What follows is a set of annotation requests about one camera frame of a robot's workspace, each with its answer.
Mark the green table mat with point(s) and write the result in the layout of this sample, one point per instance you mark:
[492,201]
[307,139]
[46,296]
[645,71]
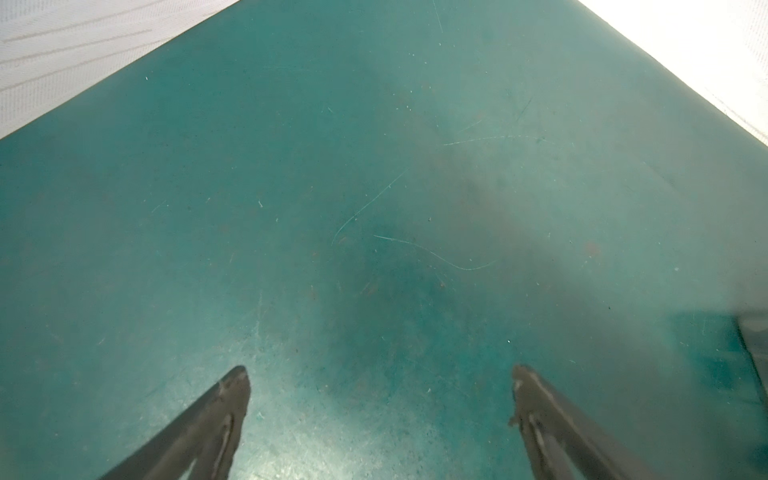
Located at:
[379,208]

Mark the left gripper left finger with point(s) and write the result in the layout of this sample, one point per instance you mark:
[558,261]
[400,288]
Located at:
[201,442]

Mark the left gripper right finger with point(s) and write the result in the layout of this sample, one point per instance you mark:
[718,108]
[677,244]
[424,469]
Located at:
[560,438]

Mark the clear plastic compartment organizer box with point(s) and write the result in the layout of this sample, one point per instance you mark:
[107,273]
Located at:
[752,327]

